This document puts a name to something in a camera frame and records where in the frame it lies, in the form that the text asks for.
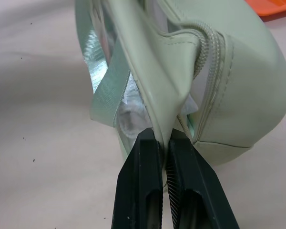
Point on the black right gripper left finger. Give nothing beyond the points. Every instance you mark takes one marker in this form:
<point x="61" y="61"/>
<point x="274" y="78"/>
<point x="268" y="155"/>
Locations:
<point x="138" y="181"/>

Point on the orange plastic tray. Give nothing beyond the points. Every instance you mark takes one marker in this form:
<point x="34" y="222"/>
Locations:
<point x="274" y="6"/>

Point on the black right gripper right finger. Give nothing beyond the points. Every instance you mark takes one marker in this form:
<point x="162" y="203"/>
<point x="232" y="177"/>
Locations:
<point x="193" y="186"/>

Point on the pale green zip pouch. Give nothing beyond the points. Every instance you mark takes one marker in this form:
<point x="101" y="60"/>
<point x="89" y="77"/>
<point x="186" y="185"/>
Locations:
<point x="171" y="71"/>

